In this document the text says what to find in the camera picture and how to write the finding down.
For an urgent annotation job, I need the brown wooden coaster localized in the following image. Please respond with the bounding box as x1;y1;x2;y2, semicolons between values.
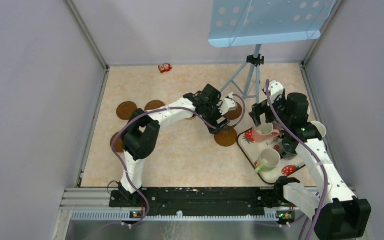
224;103;243;120
214;128;238;147
144;100;166;112
116;101;138;121
109;132;124;153

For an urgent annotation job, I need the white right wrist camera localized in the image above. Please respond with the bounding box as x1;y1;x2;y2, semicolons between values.
263;79;285;104

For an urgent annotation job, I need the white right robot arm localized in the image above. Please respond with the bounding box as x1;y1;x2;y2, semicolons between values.
249;93;372;240

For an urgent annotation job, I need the light blue music stand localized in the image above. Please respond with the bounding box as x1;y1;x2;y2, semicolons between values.
208;0;337;100

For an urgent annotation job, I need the white strawberry tray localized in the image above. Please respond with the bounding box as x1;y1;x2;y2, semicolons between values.
236;128;305;185

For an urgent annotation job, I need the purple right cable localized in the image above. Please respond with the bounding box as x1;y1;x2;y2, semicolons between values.
264;79;329;240

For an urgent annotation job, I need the dark green mug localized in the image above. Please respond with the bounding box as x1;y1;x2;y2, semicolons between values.
278;140;297;161

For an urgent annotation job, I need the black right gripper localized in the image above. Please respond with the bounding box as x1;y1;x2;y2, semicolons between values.
249;93;292;127

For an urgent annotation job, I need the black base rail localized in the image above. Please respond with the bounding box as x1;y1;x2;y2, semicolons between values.
109;187;293;218

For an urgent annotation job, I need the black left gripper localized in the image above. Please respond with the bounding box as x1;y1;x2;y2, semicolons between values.
201;97;230;134

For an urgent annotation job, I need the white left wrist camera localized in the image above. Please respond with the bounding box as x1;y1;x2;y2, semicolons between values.
219;92;238;116

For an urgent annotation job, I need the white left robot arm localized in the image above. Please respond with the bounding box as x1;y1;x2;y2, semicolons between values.
111;84;238;207

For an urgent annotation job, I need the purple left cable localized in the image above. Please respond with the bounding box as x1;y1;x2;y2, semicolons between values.
110;94;247;229

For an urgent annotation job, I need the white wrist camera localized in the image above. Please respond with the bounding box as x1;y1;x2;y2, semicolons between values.
263;79;285;104
219;92;238;116

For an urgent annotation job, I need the small red box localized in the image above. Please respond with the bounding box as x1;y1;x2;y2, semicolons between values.
158;62;172;74

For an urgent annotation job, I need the purple cable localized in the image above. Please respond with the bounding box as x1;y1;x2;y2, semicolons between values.
110;94;247;229
264;79;329;240

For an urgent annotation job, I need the pink white mug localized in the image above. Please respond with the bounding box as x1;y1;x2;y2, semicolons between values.
310;120;327;139

